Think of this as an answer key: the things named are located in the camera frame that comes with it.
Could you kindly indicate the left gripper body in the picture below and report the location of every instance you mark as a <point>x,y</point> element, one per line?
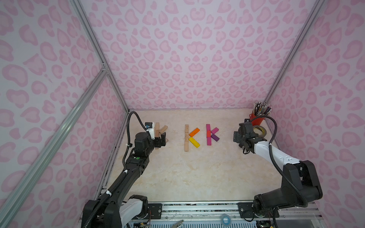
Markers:
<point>159,139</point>

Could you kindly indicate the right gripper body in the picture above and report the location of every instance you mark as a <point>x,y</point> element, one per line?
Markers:
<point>241,138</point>

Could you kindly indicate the natural wood block slanted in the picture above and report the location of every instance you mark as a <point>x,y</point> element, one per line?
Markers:
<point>163,129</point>

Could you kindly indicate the purple block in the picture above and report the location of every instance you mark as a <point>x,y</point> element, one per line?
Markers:
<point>214,137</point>

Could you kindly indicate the yellow block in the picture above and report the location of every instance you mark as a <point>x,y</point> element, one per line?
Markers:
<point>194,142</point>

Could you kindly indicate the orange block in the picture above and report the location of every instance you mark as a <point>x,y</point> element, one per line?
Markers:
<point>194,132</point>

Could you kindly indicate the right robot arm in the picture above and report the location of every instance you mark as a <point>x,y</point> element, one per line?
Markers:
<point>300,184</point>

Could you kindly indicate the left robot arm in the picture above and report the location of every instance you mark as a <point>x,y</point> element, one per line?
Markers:
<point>109,211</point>

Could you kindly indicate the red pen cup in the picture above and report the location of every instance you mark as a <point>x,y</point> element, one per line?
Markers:
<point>255,120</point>

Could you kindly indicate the dark tape roll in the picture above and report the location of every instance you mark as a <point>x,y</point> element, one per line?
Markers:
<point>260,130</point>

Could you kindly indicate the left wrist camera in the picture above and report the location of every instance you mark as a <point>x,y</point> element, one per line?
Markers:
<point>150,128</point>

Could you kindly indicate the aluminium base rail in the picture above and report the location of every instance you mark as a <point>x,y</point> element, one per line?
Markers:
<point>224,214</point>

